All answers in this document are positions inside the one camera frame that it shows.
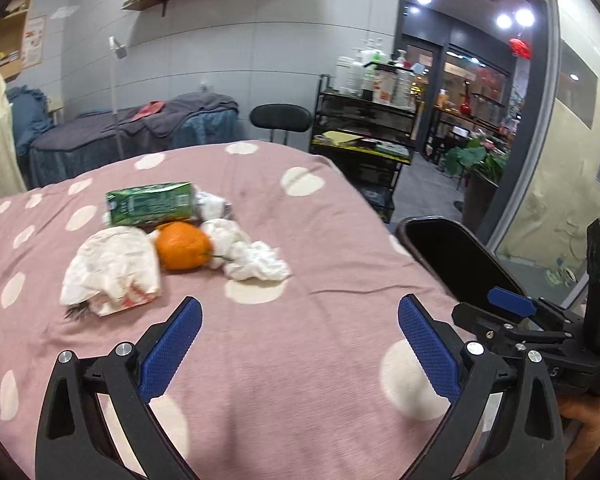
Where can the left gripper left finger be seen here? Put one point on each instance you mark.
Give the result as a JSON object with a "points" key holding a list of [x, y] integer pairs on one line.
{"points": [[74, 441]]}

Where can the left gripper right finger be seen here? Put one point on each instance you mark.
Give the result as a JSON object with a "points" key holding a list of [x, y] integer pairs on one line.
{"points": [[526, 437]]}

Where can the paper food wrapper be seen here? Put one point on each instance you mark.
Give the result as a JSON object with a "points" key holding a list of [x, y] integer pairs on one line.
{"points": [[115, 269]]}

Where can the orange tangerine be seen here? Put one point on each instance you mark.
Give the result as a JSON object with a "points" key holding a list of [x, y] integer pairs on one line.
{"points": [[182, 247]]}

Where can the green drink carton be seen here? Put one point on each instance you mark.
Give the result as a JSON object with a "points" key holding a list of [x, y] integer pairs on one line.
{"points": [[149, 205]]}

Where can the white tissue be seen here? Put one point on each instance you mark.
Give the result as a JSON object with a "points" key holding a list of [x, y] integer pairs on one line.
{"points": [[240, 257]]}

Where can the dark brown trash bin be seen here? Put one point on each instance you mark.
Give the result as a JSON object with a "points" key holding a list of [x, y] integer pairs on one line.
{"points": [[456, 258]]}

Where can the person's right hand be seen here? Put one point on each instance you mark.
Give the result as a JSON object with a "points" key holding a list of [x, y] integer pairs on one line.
{"points": [[586, 410]]}

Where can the green potted plant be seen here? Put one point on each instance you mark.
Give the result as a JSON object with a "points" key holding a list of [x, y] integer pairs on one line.
{"points": [[483, 156]]}

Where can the pink polka dot blanket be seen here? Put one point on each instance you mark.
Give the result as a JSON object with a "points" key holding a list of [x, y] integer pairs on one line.
{"points": [[306, 379]]}

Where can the blue massage bed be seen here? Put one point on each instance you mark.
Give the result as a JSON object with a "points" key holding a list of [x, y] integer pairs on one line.
{"points": [[87, 143]]}

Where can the black metal trolley cart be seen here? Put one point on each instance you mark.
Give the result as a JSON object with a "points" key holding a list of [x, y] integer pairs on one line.
{"points": [[370, 143]]}

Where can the red hanging ornament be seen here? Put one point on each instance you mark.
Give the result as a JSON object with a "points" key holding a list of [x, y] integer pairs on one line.
{"points": [[520, 48]]}

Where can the blue bedding pile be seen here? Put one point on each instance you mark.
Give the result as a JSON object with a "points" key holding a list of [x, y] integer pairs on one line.
{"points": [[30, 117]]}

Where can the grey blanket on bed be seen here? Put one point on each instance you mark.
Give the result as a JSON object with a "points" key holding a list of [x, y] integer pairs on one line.
{"points": [[176, 112]]}

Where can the red cloth on bed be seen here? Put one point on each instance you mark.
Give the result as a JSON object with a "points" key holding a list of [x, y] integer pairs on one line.
{"points": [[147, 110]]}

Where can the black round stool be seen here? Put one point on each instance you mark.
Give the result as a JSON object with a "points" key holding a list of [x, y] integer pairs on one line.
{"points": [[281, 116]]}

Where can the wooden cubby shelf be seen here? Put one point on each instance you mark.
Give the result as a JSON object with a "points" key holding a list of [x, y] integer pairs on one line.
{"points": [[12, 24]]}

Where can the white floor lamp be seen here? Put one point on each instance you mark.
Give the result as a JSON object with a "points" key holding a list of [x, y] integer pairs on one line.
{"points": [[117, 52]]}

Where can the wall poster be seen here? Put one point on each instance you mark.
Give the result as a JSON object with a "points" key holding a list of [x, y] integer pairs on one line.
{"points": [[33, 41]]}

